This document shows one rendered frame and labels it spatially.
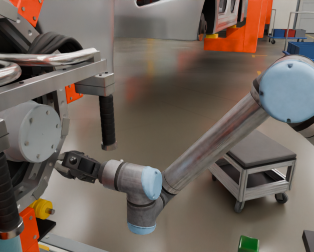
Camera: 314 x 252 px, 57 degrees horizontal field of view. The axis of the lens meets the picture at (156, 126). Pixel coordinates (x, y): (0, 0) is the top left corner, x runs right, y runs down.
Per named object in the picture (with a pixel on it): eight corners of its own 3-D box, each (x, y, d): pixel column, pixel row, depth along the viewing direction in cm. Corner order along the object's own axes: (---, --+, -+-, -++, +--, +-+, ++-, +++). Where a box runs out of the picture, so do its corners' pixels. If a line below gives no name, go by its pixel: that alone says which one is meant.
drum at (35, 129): (2, 136, 79) (-9, 85, 73) (67, 149, 72) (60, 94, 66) (-48, 160, 67) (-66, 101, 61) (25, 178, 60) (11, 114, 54)
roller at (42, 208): (-8, 193, 104) (-11, 180, 102) (60, 213, 94) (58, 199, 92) (-22, 203, 99) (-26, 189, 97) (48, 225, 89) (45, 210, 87)
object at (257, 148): (289, 204, 174) (300, 154, 161) (237, 217, 164) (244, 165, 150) (247, 169, 212) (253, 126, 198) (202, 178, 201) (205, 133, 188)
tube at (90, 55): (39, 56, 79) (33, 14, 75) (101, 61, 73) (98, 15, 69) (-17, 69, 64) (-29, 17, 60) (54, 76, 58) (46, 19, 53)
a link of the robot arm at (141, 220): (163, 220, 97) (164, 188, 93) (147, 242, 88) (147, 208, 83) (138, 212, 101) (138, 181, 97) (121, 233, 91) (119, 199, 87)
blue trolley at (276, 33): (266, 41, 921) (270, 8, 883) (299, 42, 906) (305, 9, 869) (270, 44, 865) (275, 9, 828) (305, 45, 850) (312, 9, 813)
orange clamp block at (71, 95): (48, 101, 95) (65, 94, 103) (68, 104, 92) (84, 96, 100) (44, 80, 92) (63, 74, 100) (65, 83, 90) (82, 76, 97)
